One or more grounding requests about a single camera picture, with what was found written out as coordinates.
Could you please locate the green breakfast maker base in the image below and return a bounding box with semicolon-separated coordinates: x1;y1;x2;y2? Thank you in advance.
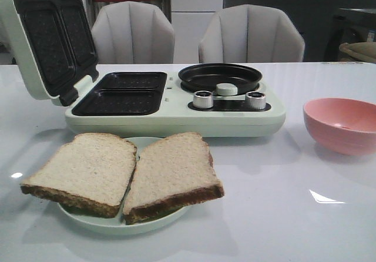
65;71;286;137

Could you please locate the black round frying pan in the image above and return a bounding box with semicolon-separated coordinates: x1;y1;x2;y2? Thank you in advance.
178;63;263;95

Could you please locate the left grey upholstered chair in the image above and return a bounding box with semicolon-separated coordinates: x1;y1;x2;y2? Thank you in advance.
92;1;175;64

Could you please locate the white cabinet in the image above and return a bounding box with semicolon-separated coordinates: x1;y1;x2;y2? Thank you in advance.
170;0;223;64

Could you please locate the bread slice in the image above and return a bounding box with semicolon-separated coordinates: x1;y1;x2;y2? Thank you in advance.
21;133;137;218
123;132;224;224

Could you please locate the pink bowl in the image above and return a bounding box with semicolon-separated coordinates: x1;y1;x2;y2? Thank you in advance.
303;98;375;156

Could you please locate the olive cushion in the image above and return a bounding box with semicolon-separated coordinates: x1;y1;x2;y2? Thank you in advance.
339;42;376;63

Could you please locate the left silver control knob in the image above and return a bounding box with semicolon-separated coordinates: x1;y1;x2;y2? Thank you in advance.
192;90;214;109

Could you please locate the silver control knob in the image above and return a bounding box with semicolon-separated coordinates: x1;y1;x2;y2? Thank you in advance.
244;91;266;110
192;90;214;109

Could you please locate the right grey upholstered chair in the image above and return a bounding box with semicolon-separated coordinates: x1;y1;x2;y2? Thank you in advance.
199;4;305;63

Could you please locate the green round plate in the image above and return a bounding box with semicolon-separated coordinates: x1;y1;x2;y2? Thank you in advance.
56;136;193;236

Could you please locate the grey upholstered chair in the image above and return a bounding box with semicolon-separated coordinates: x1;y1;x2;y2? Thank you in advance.
92;1;175;64
199;4;305;63

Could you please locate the green pan handle knob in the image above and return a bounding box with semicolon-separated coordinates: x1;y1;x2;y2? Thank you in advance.
216;83;238;96

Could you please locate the green sandwich maker lid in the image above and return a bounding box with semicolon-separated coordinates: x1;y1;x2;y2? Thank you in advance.
1;0;99;106

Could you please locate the dark kitchen counter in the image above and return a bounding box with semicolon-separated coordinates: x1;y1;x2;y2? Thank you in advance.
224;0;375;62

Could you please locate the right silver control knob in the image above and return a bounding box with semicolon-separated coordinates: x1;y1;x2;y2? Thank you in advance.
244;91;266;110

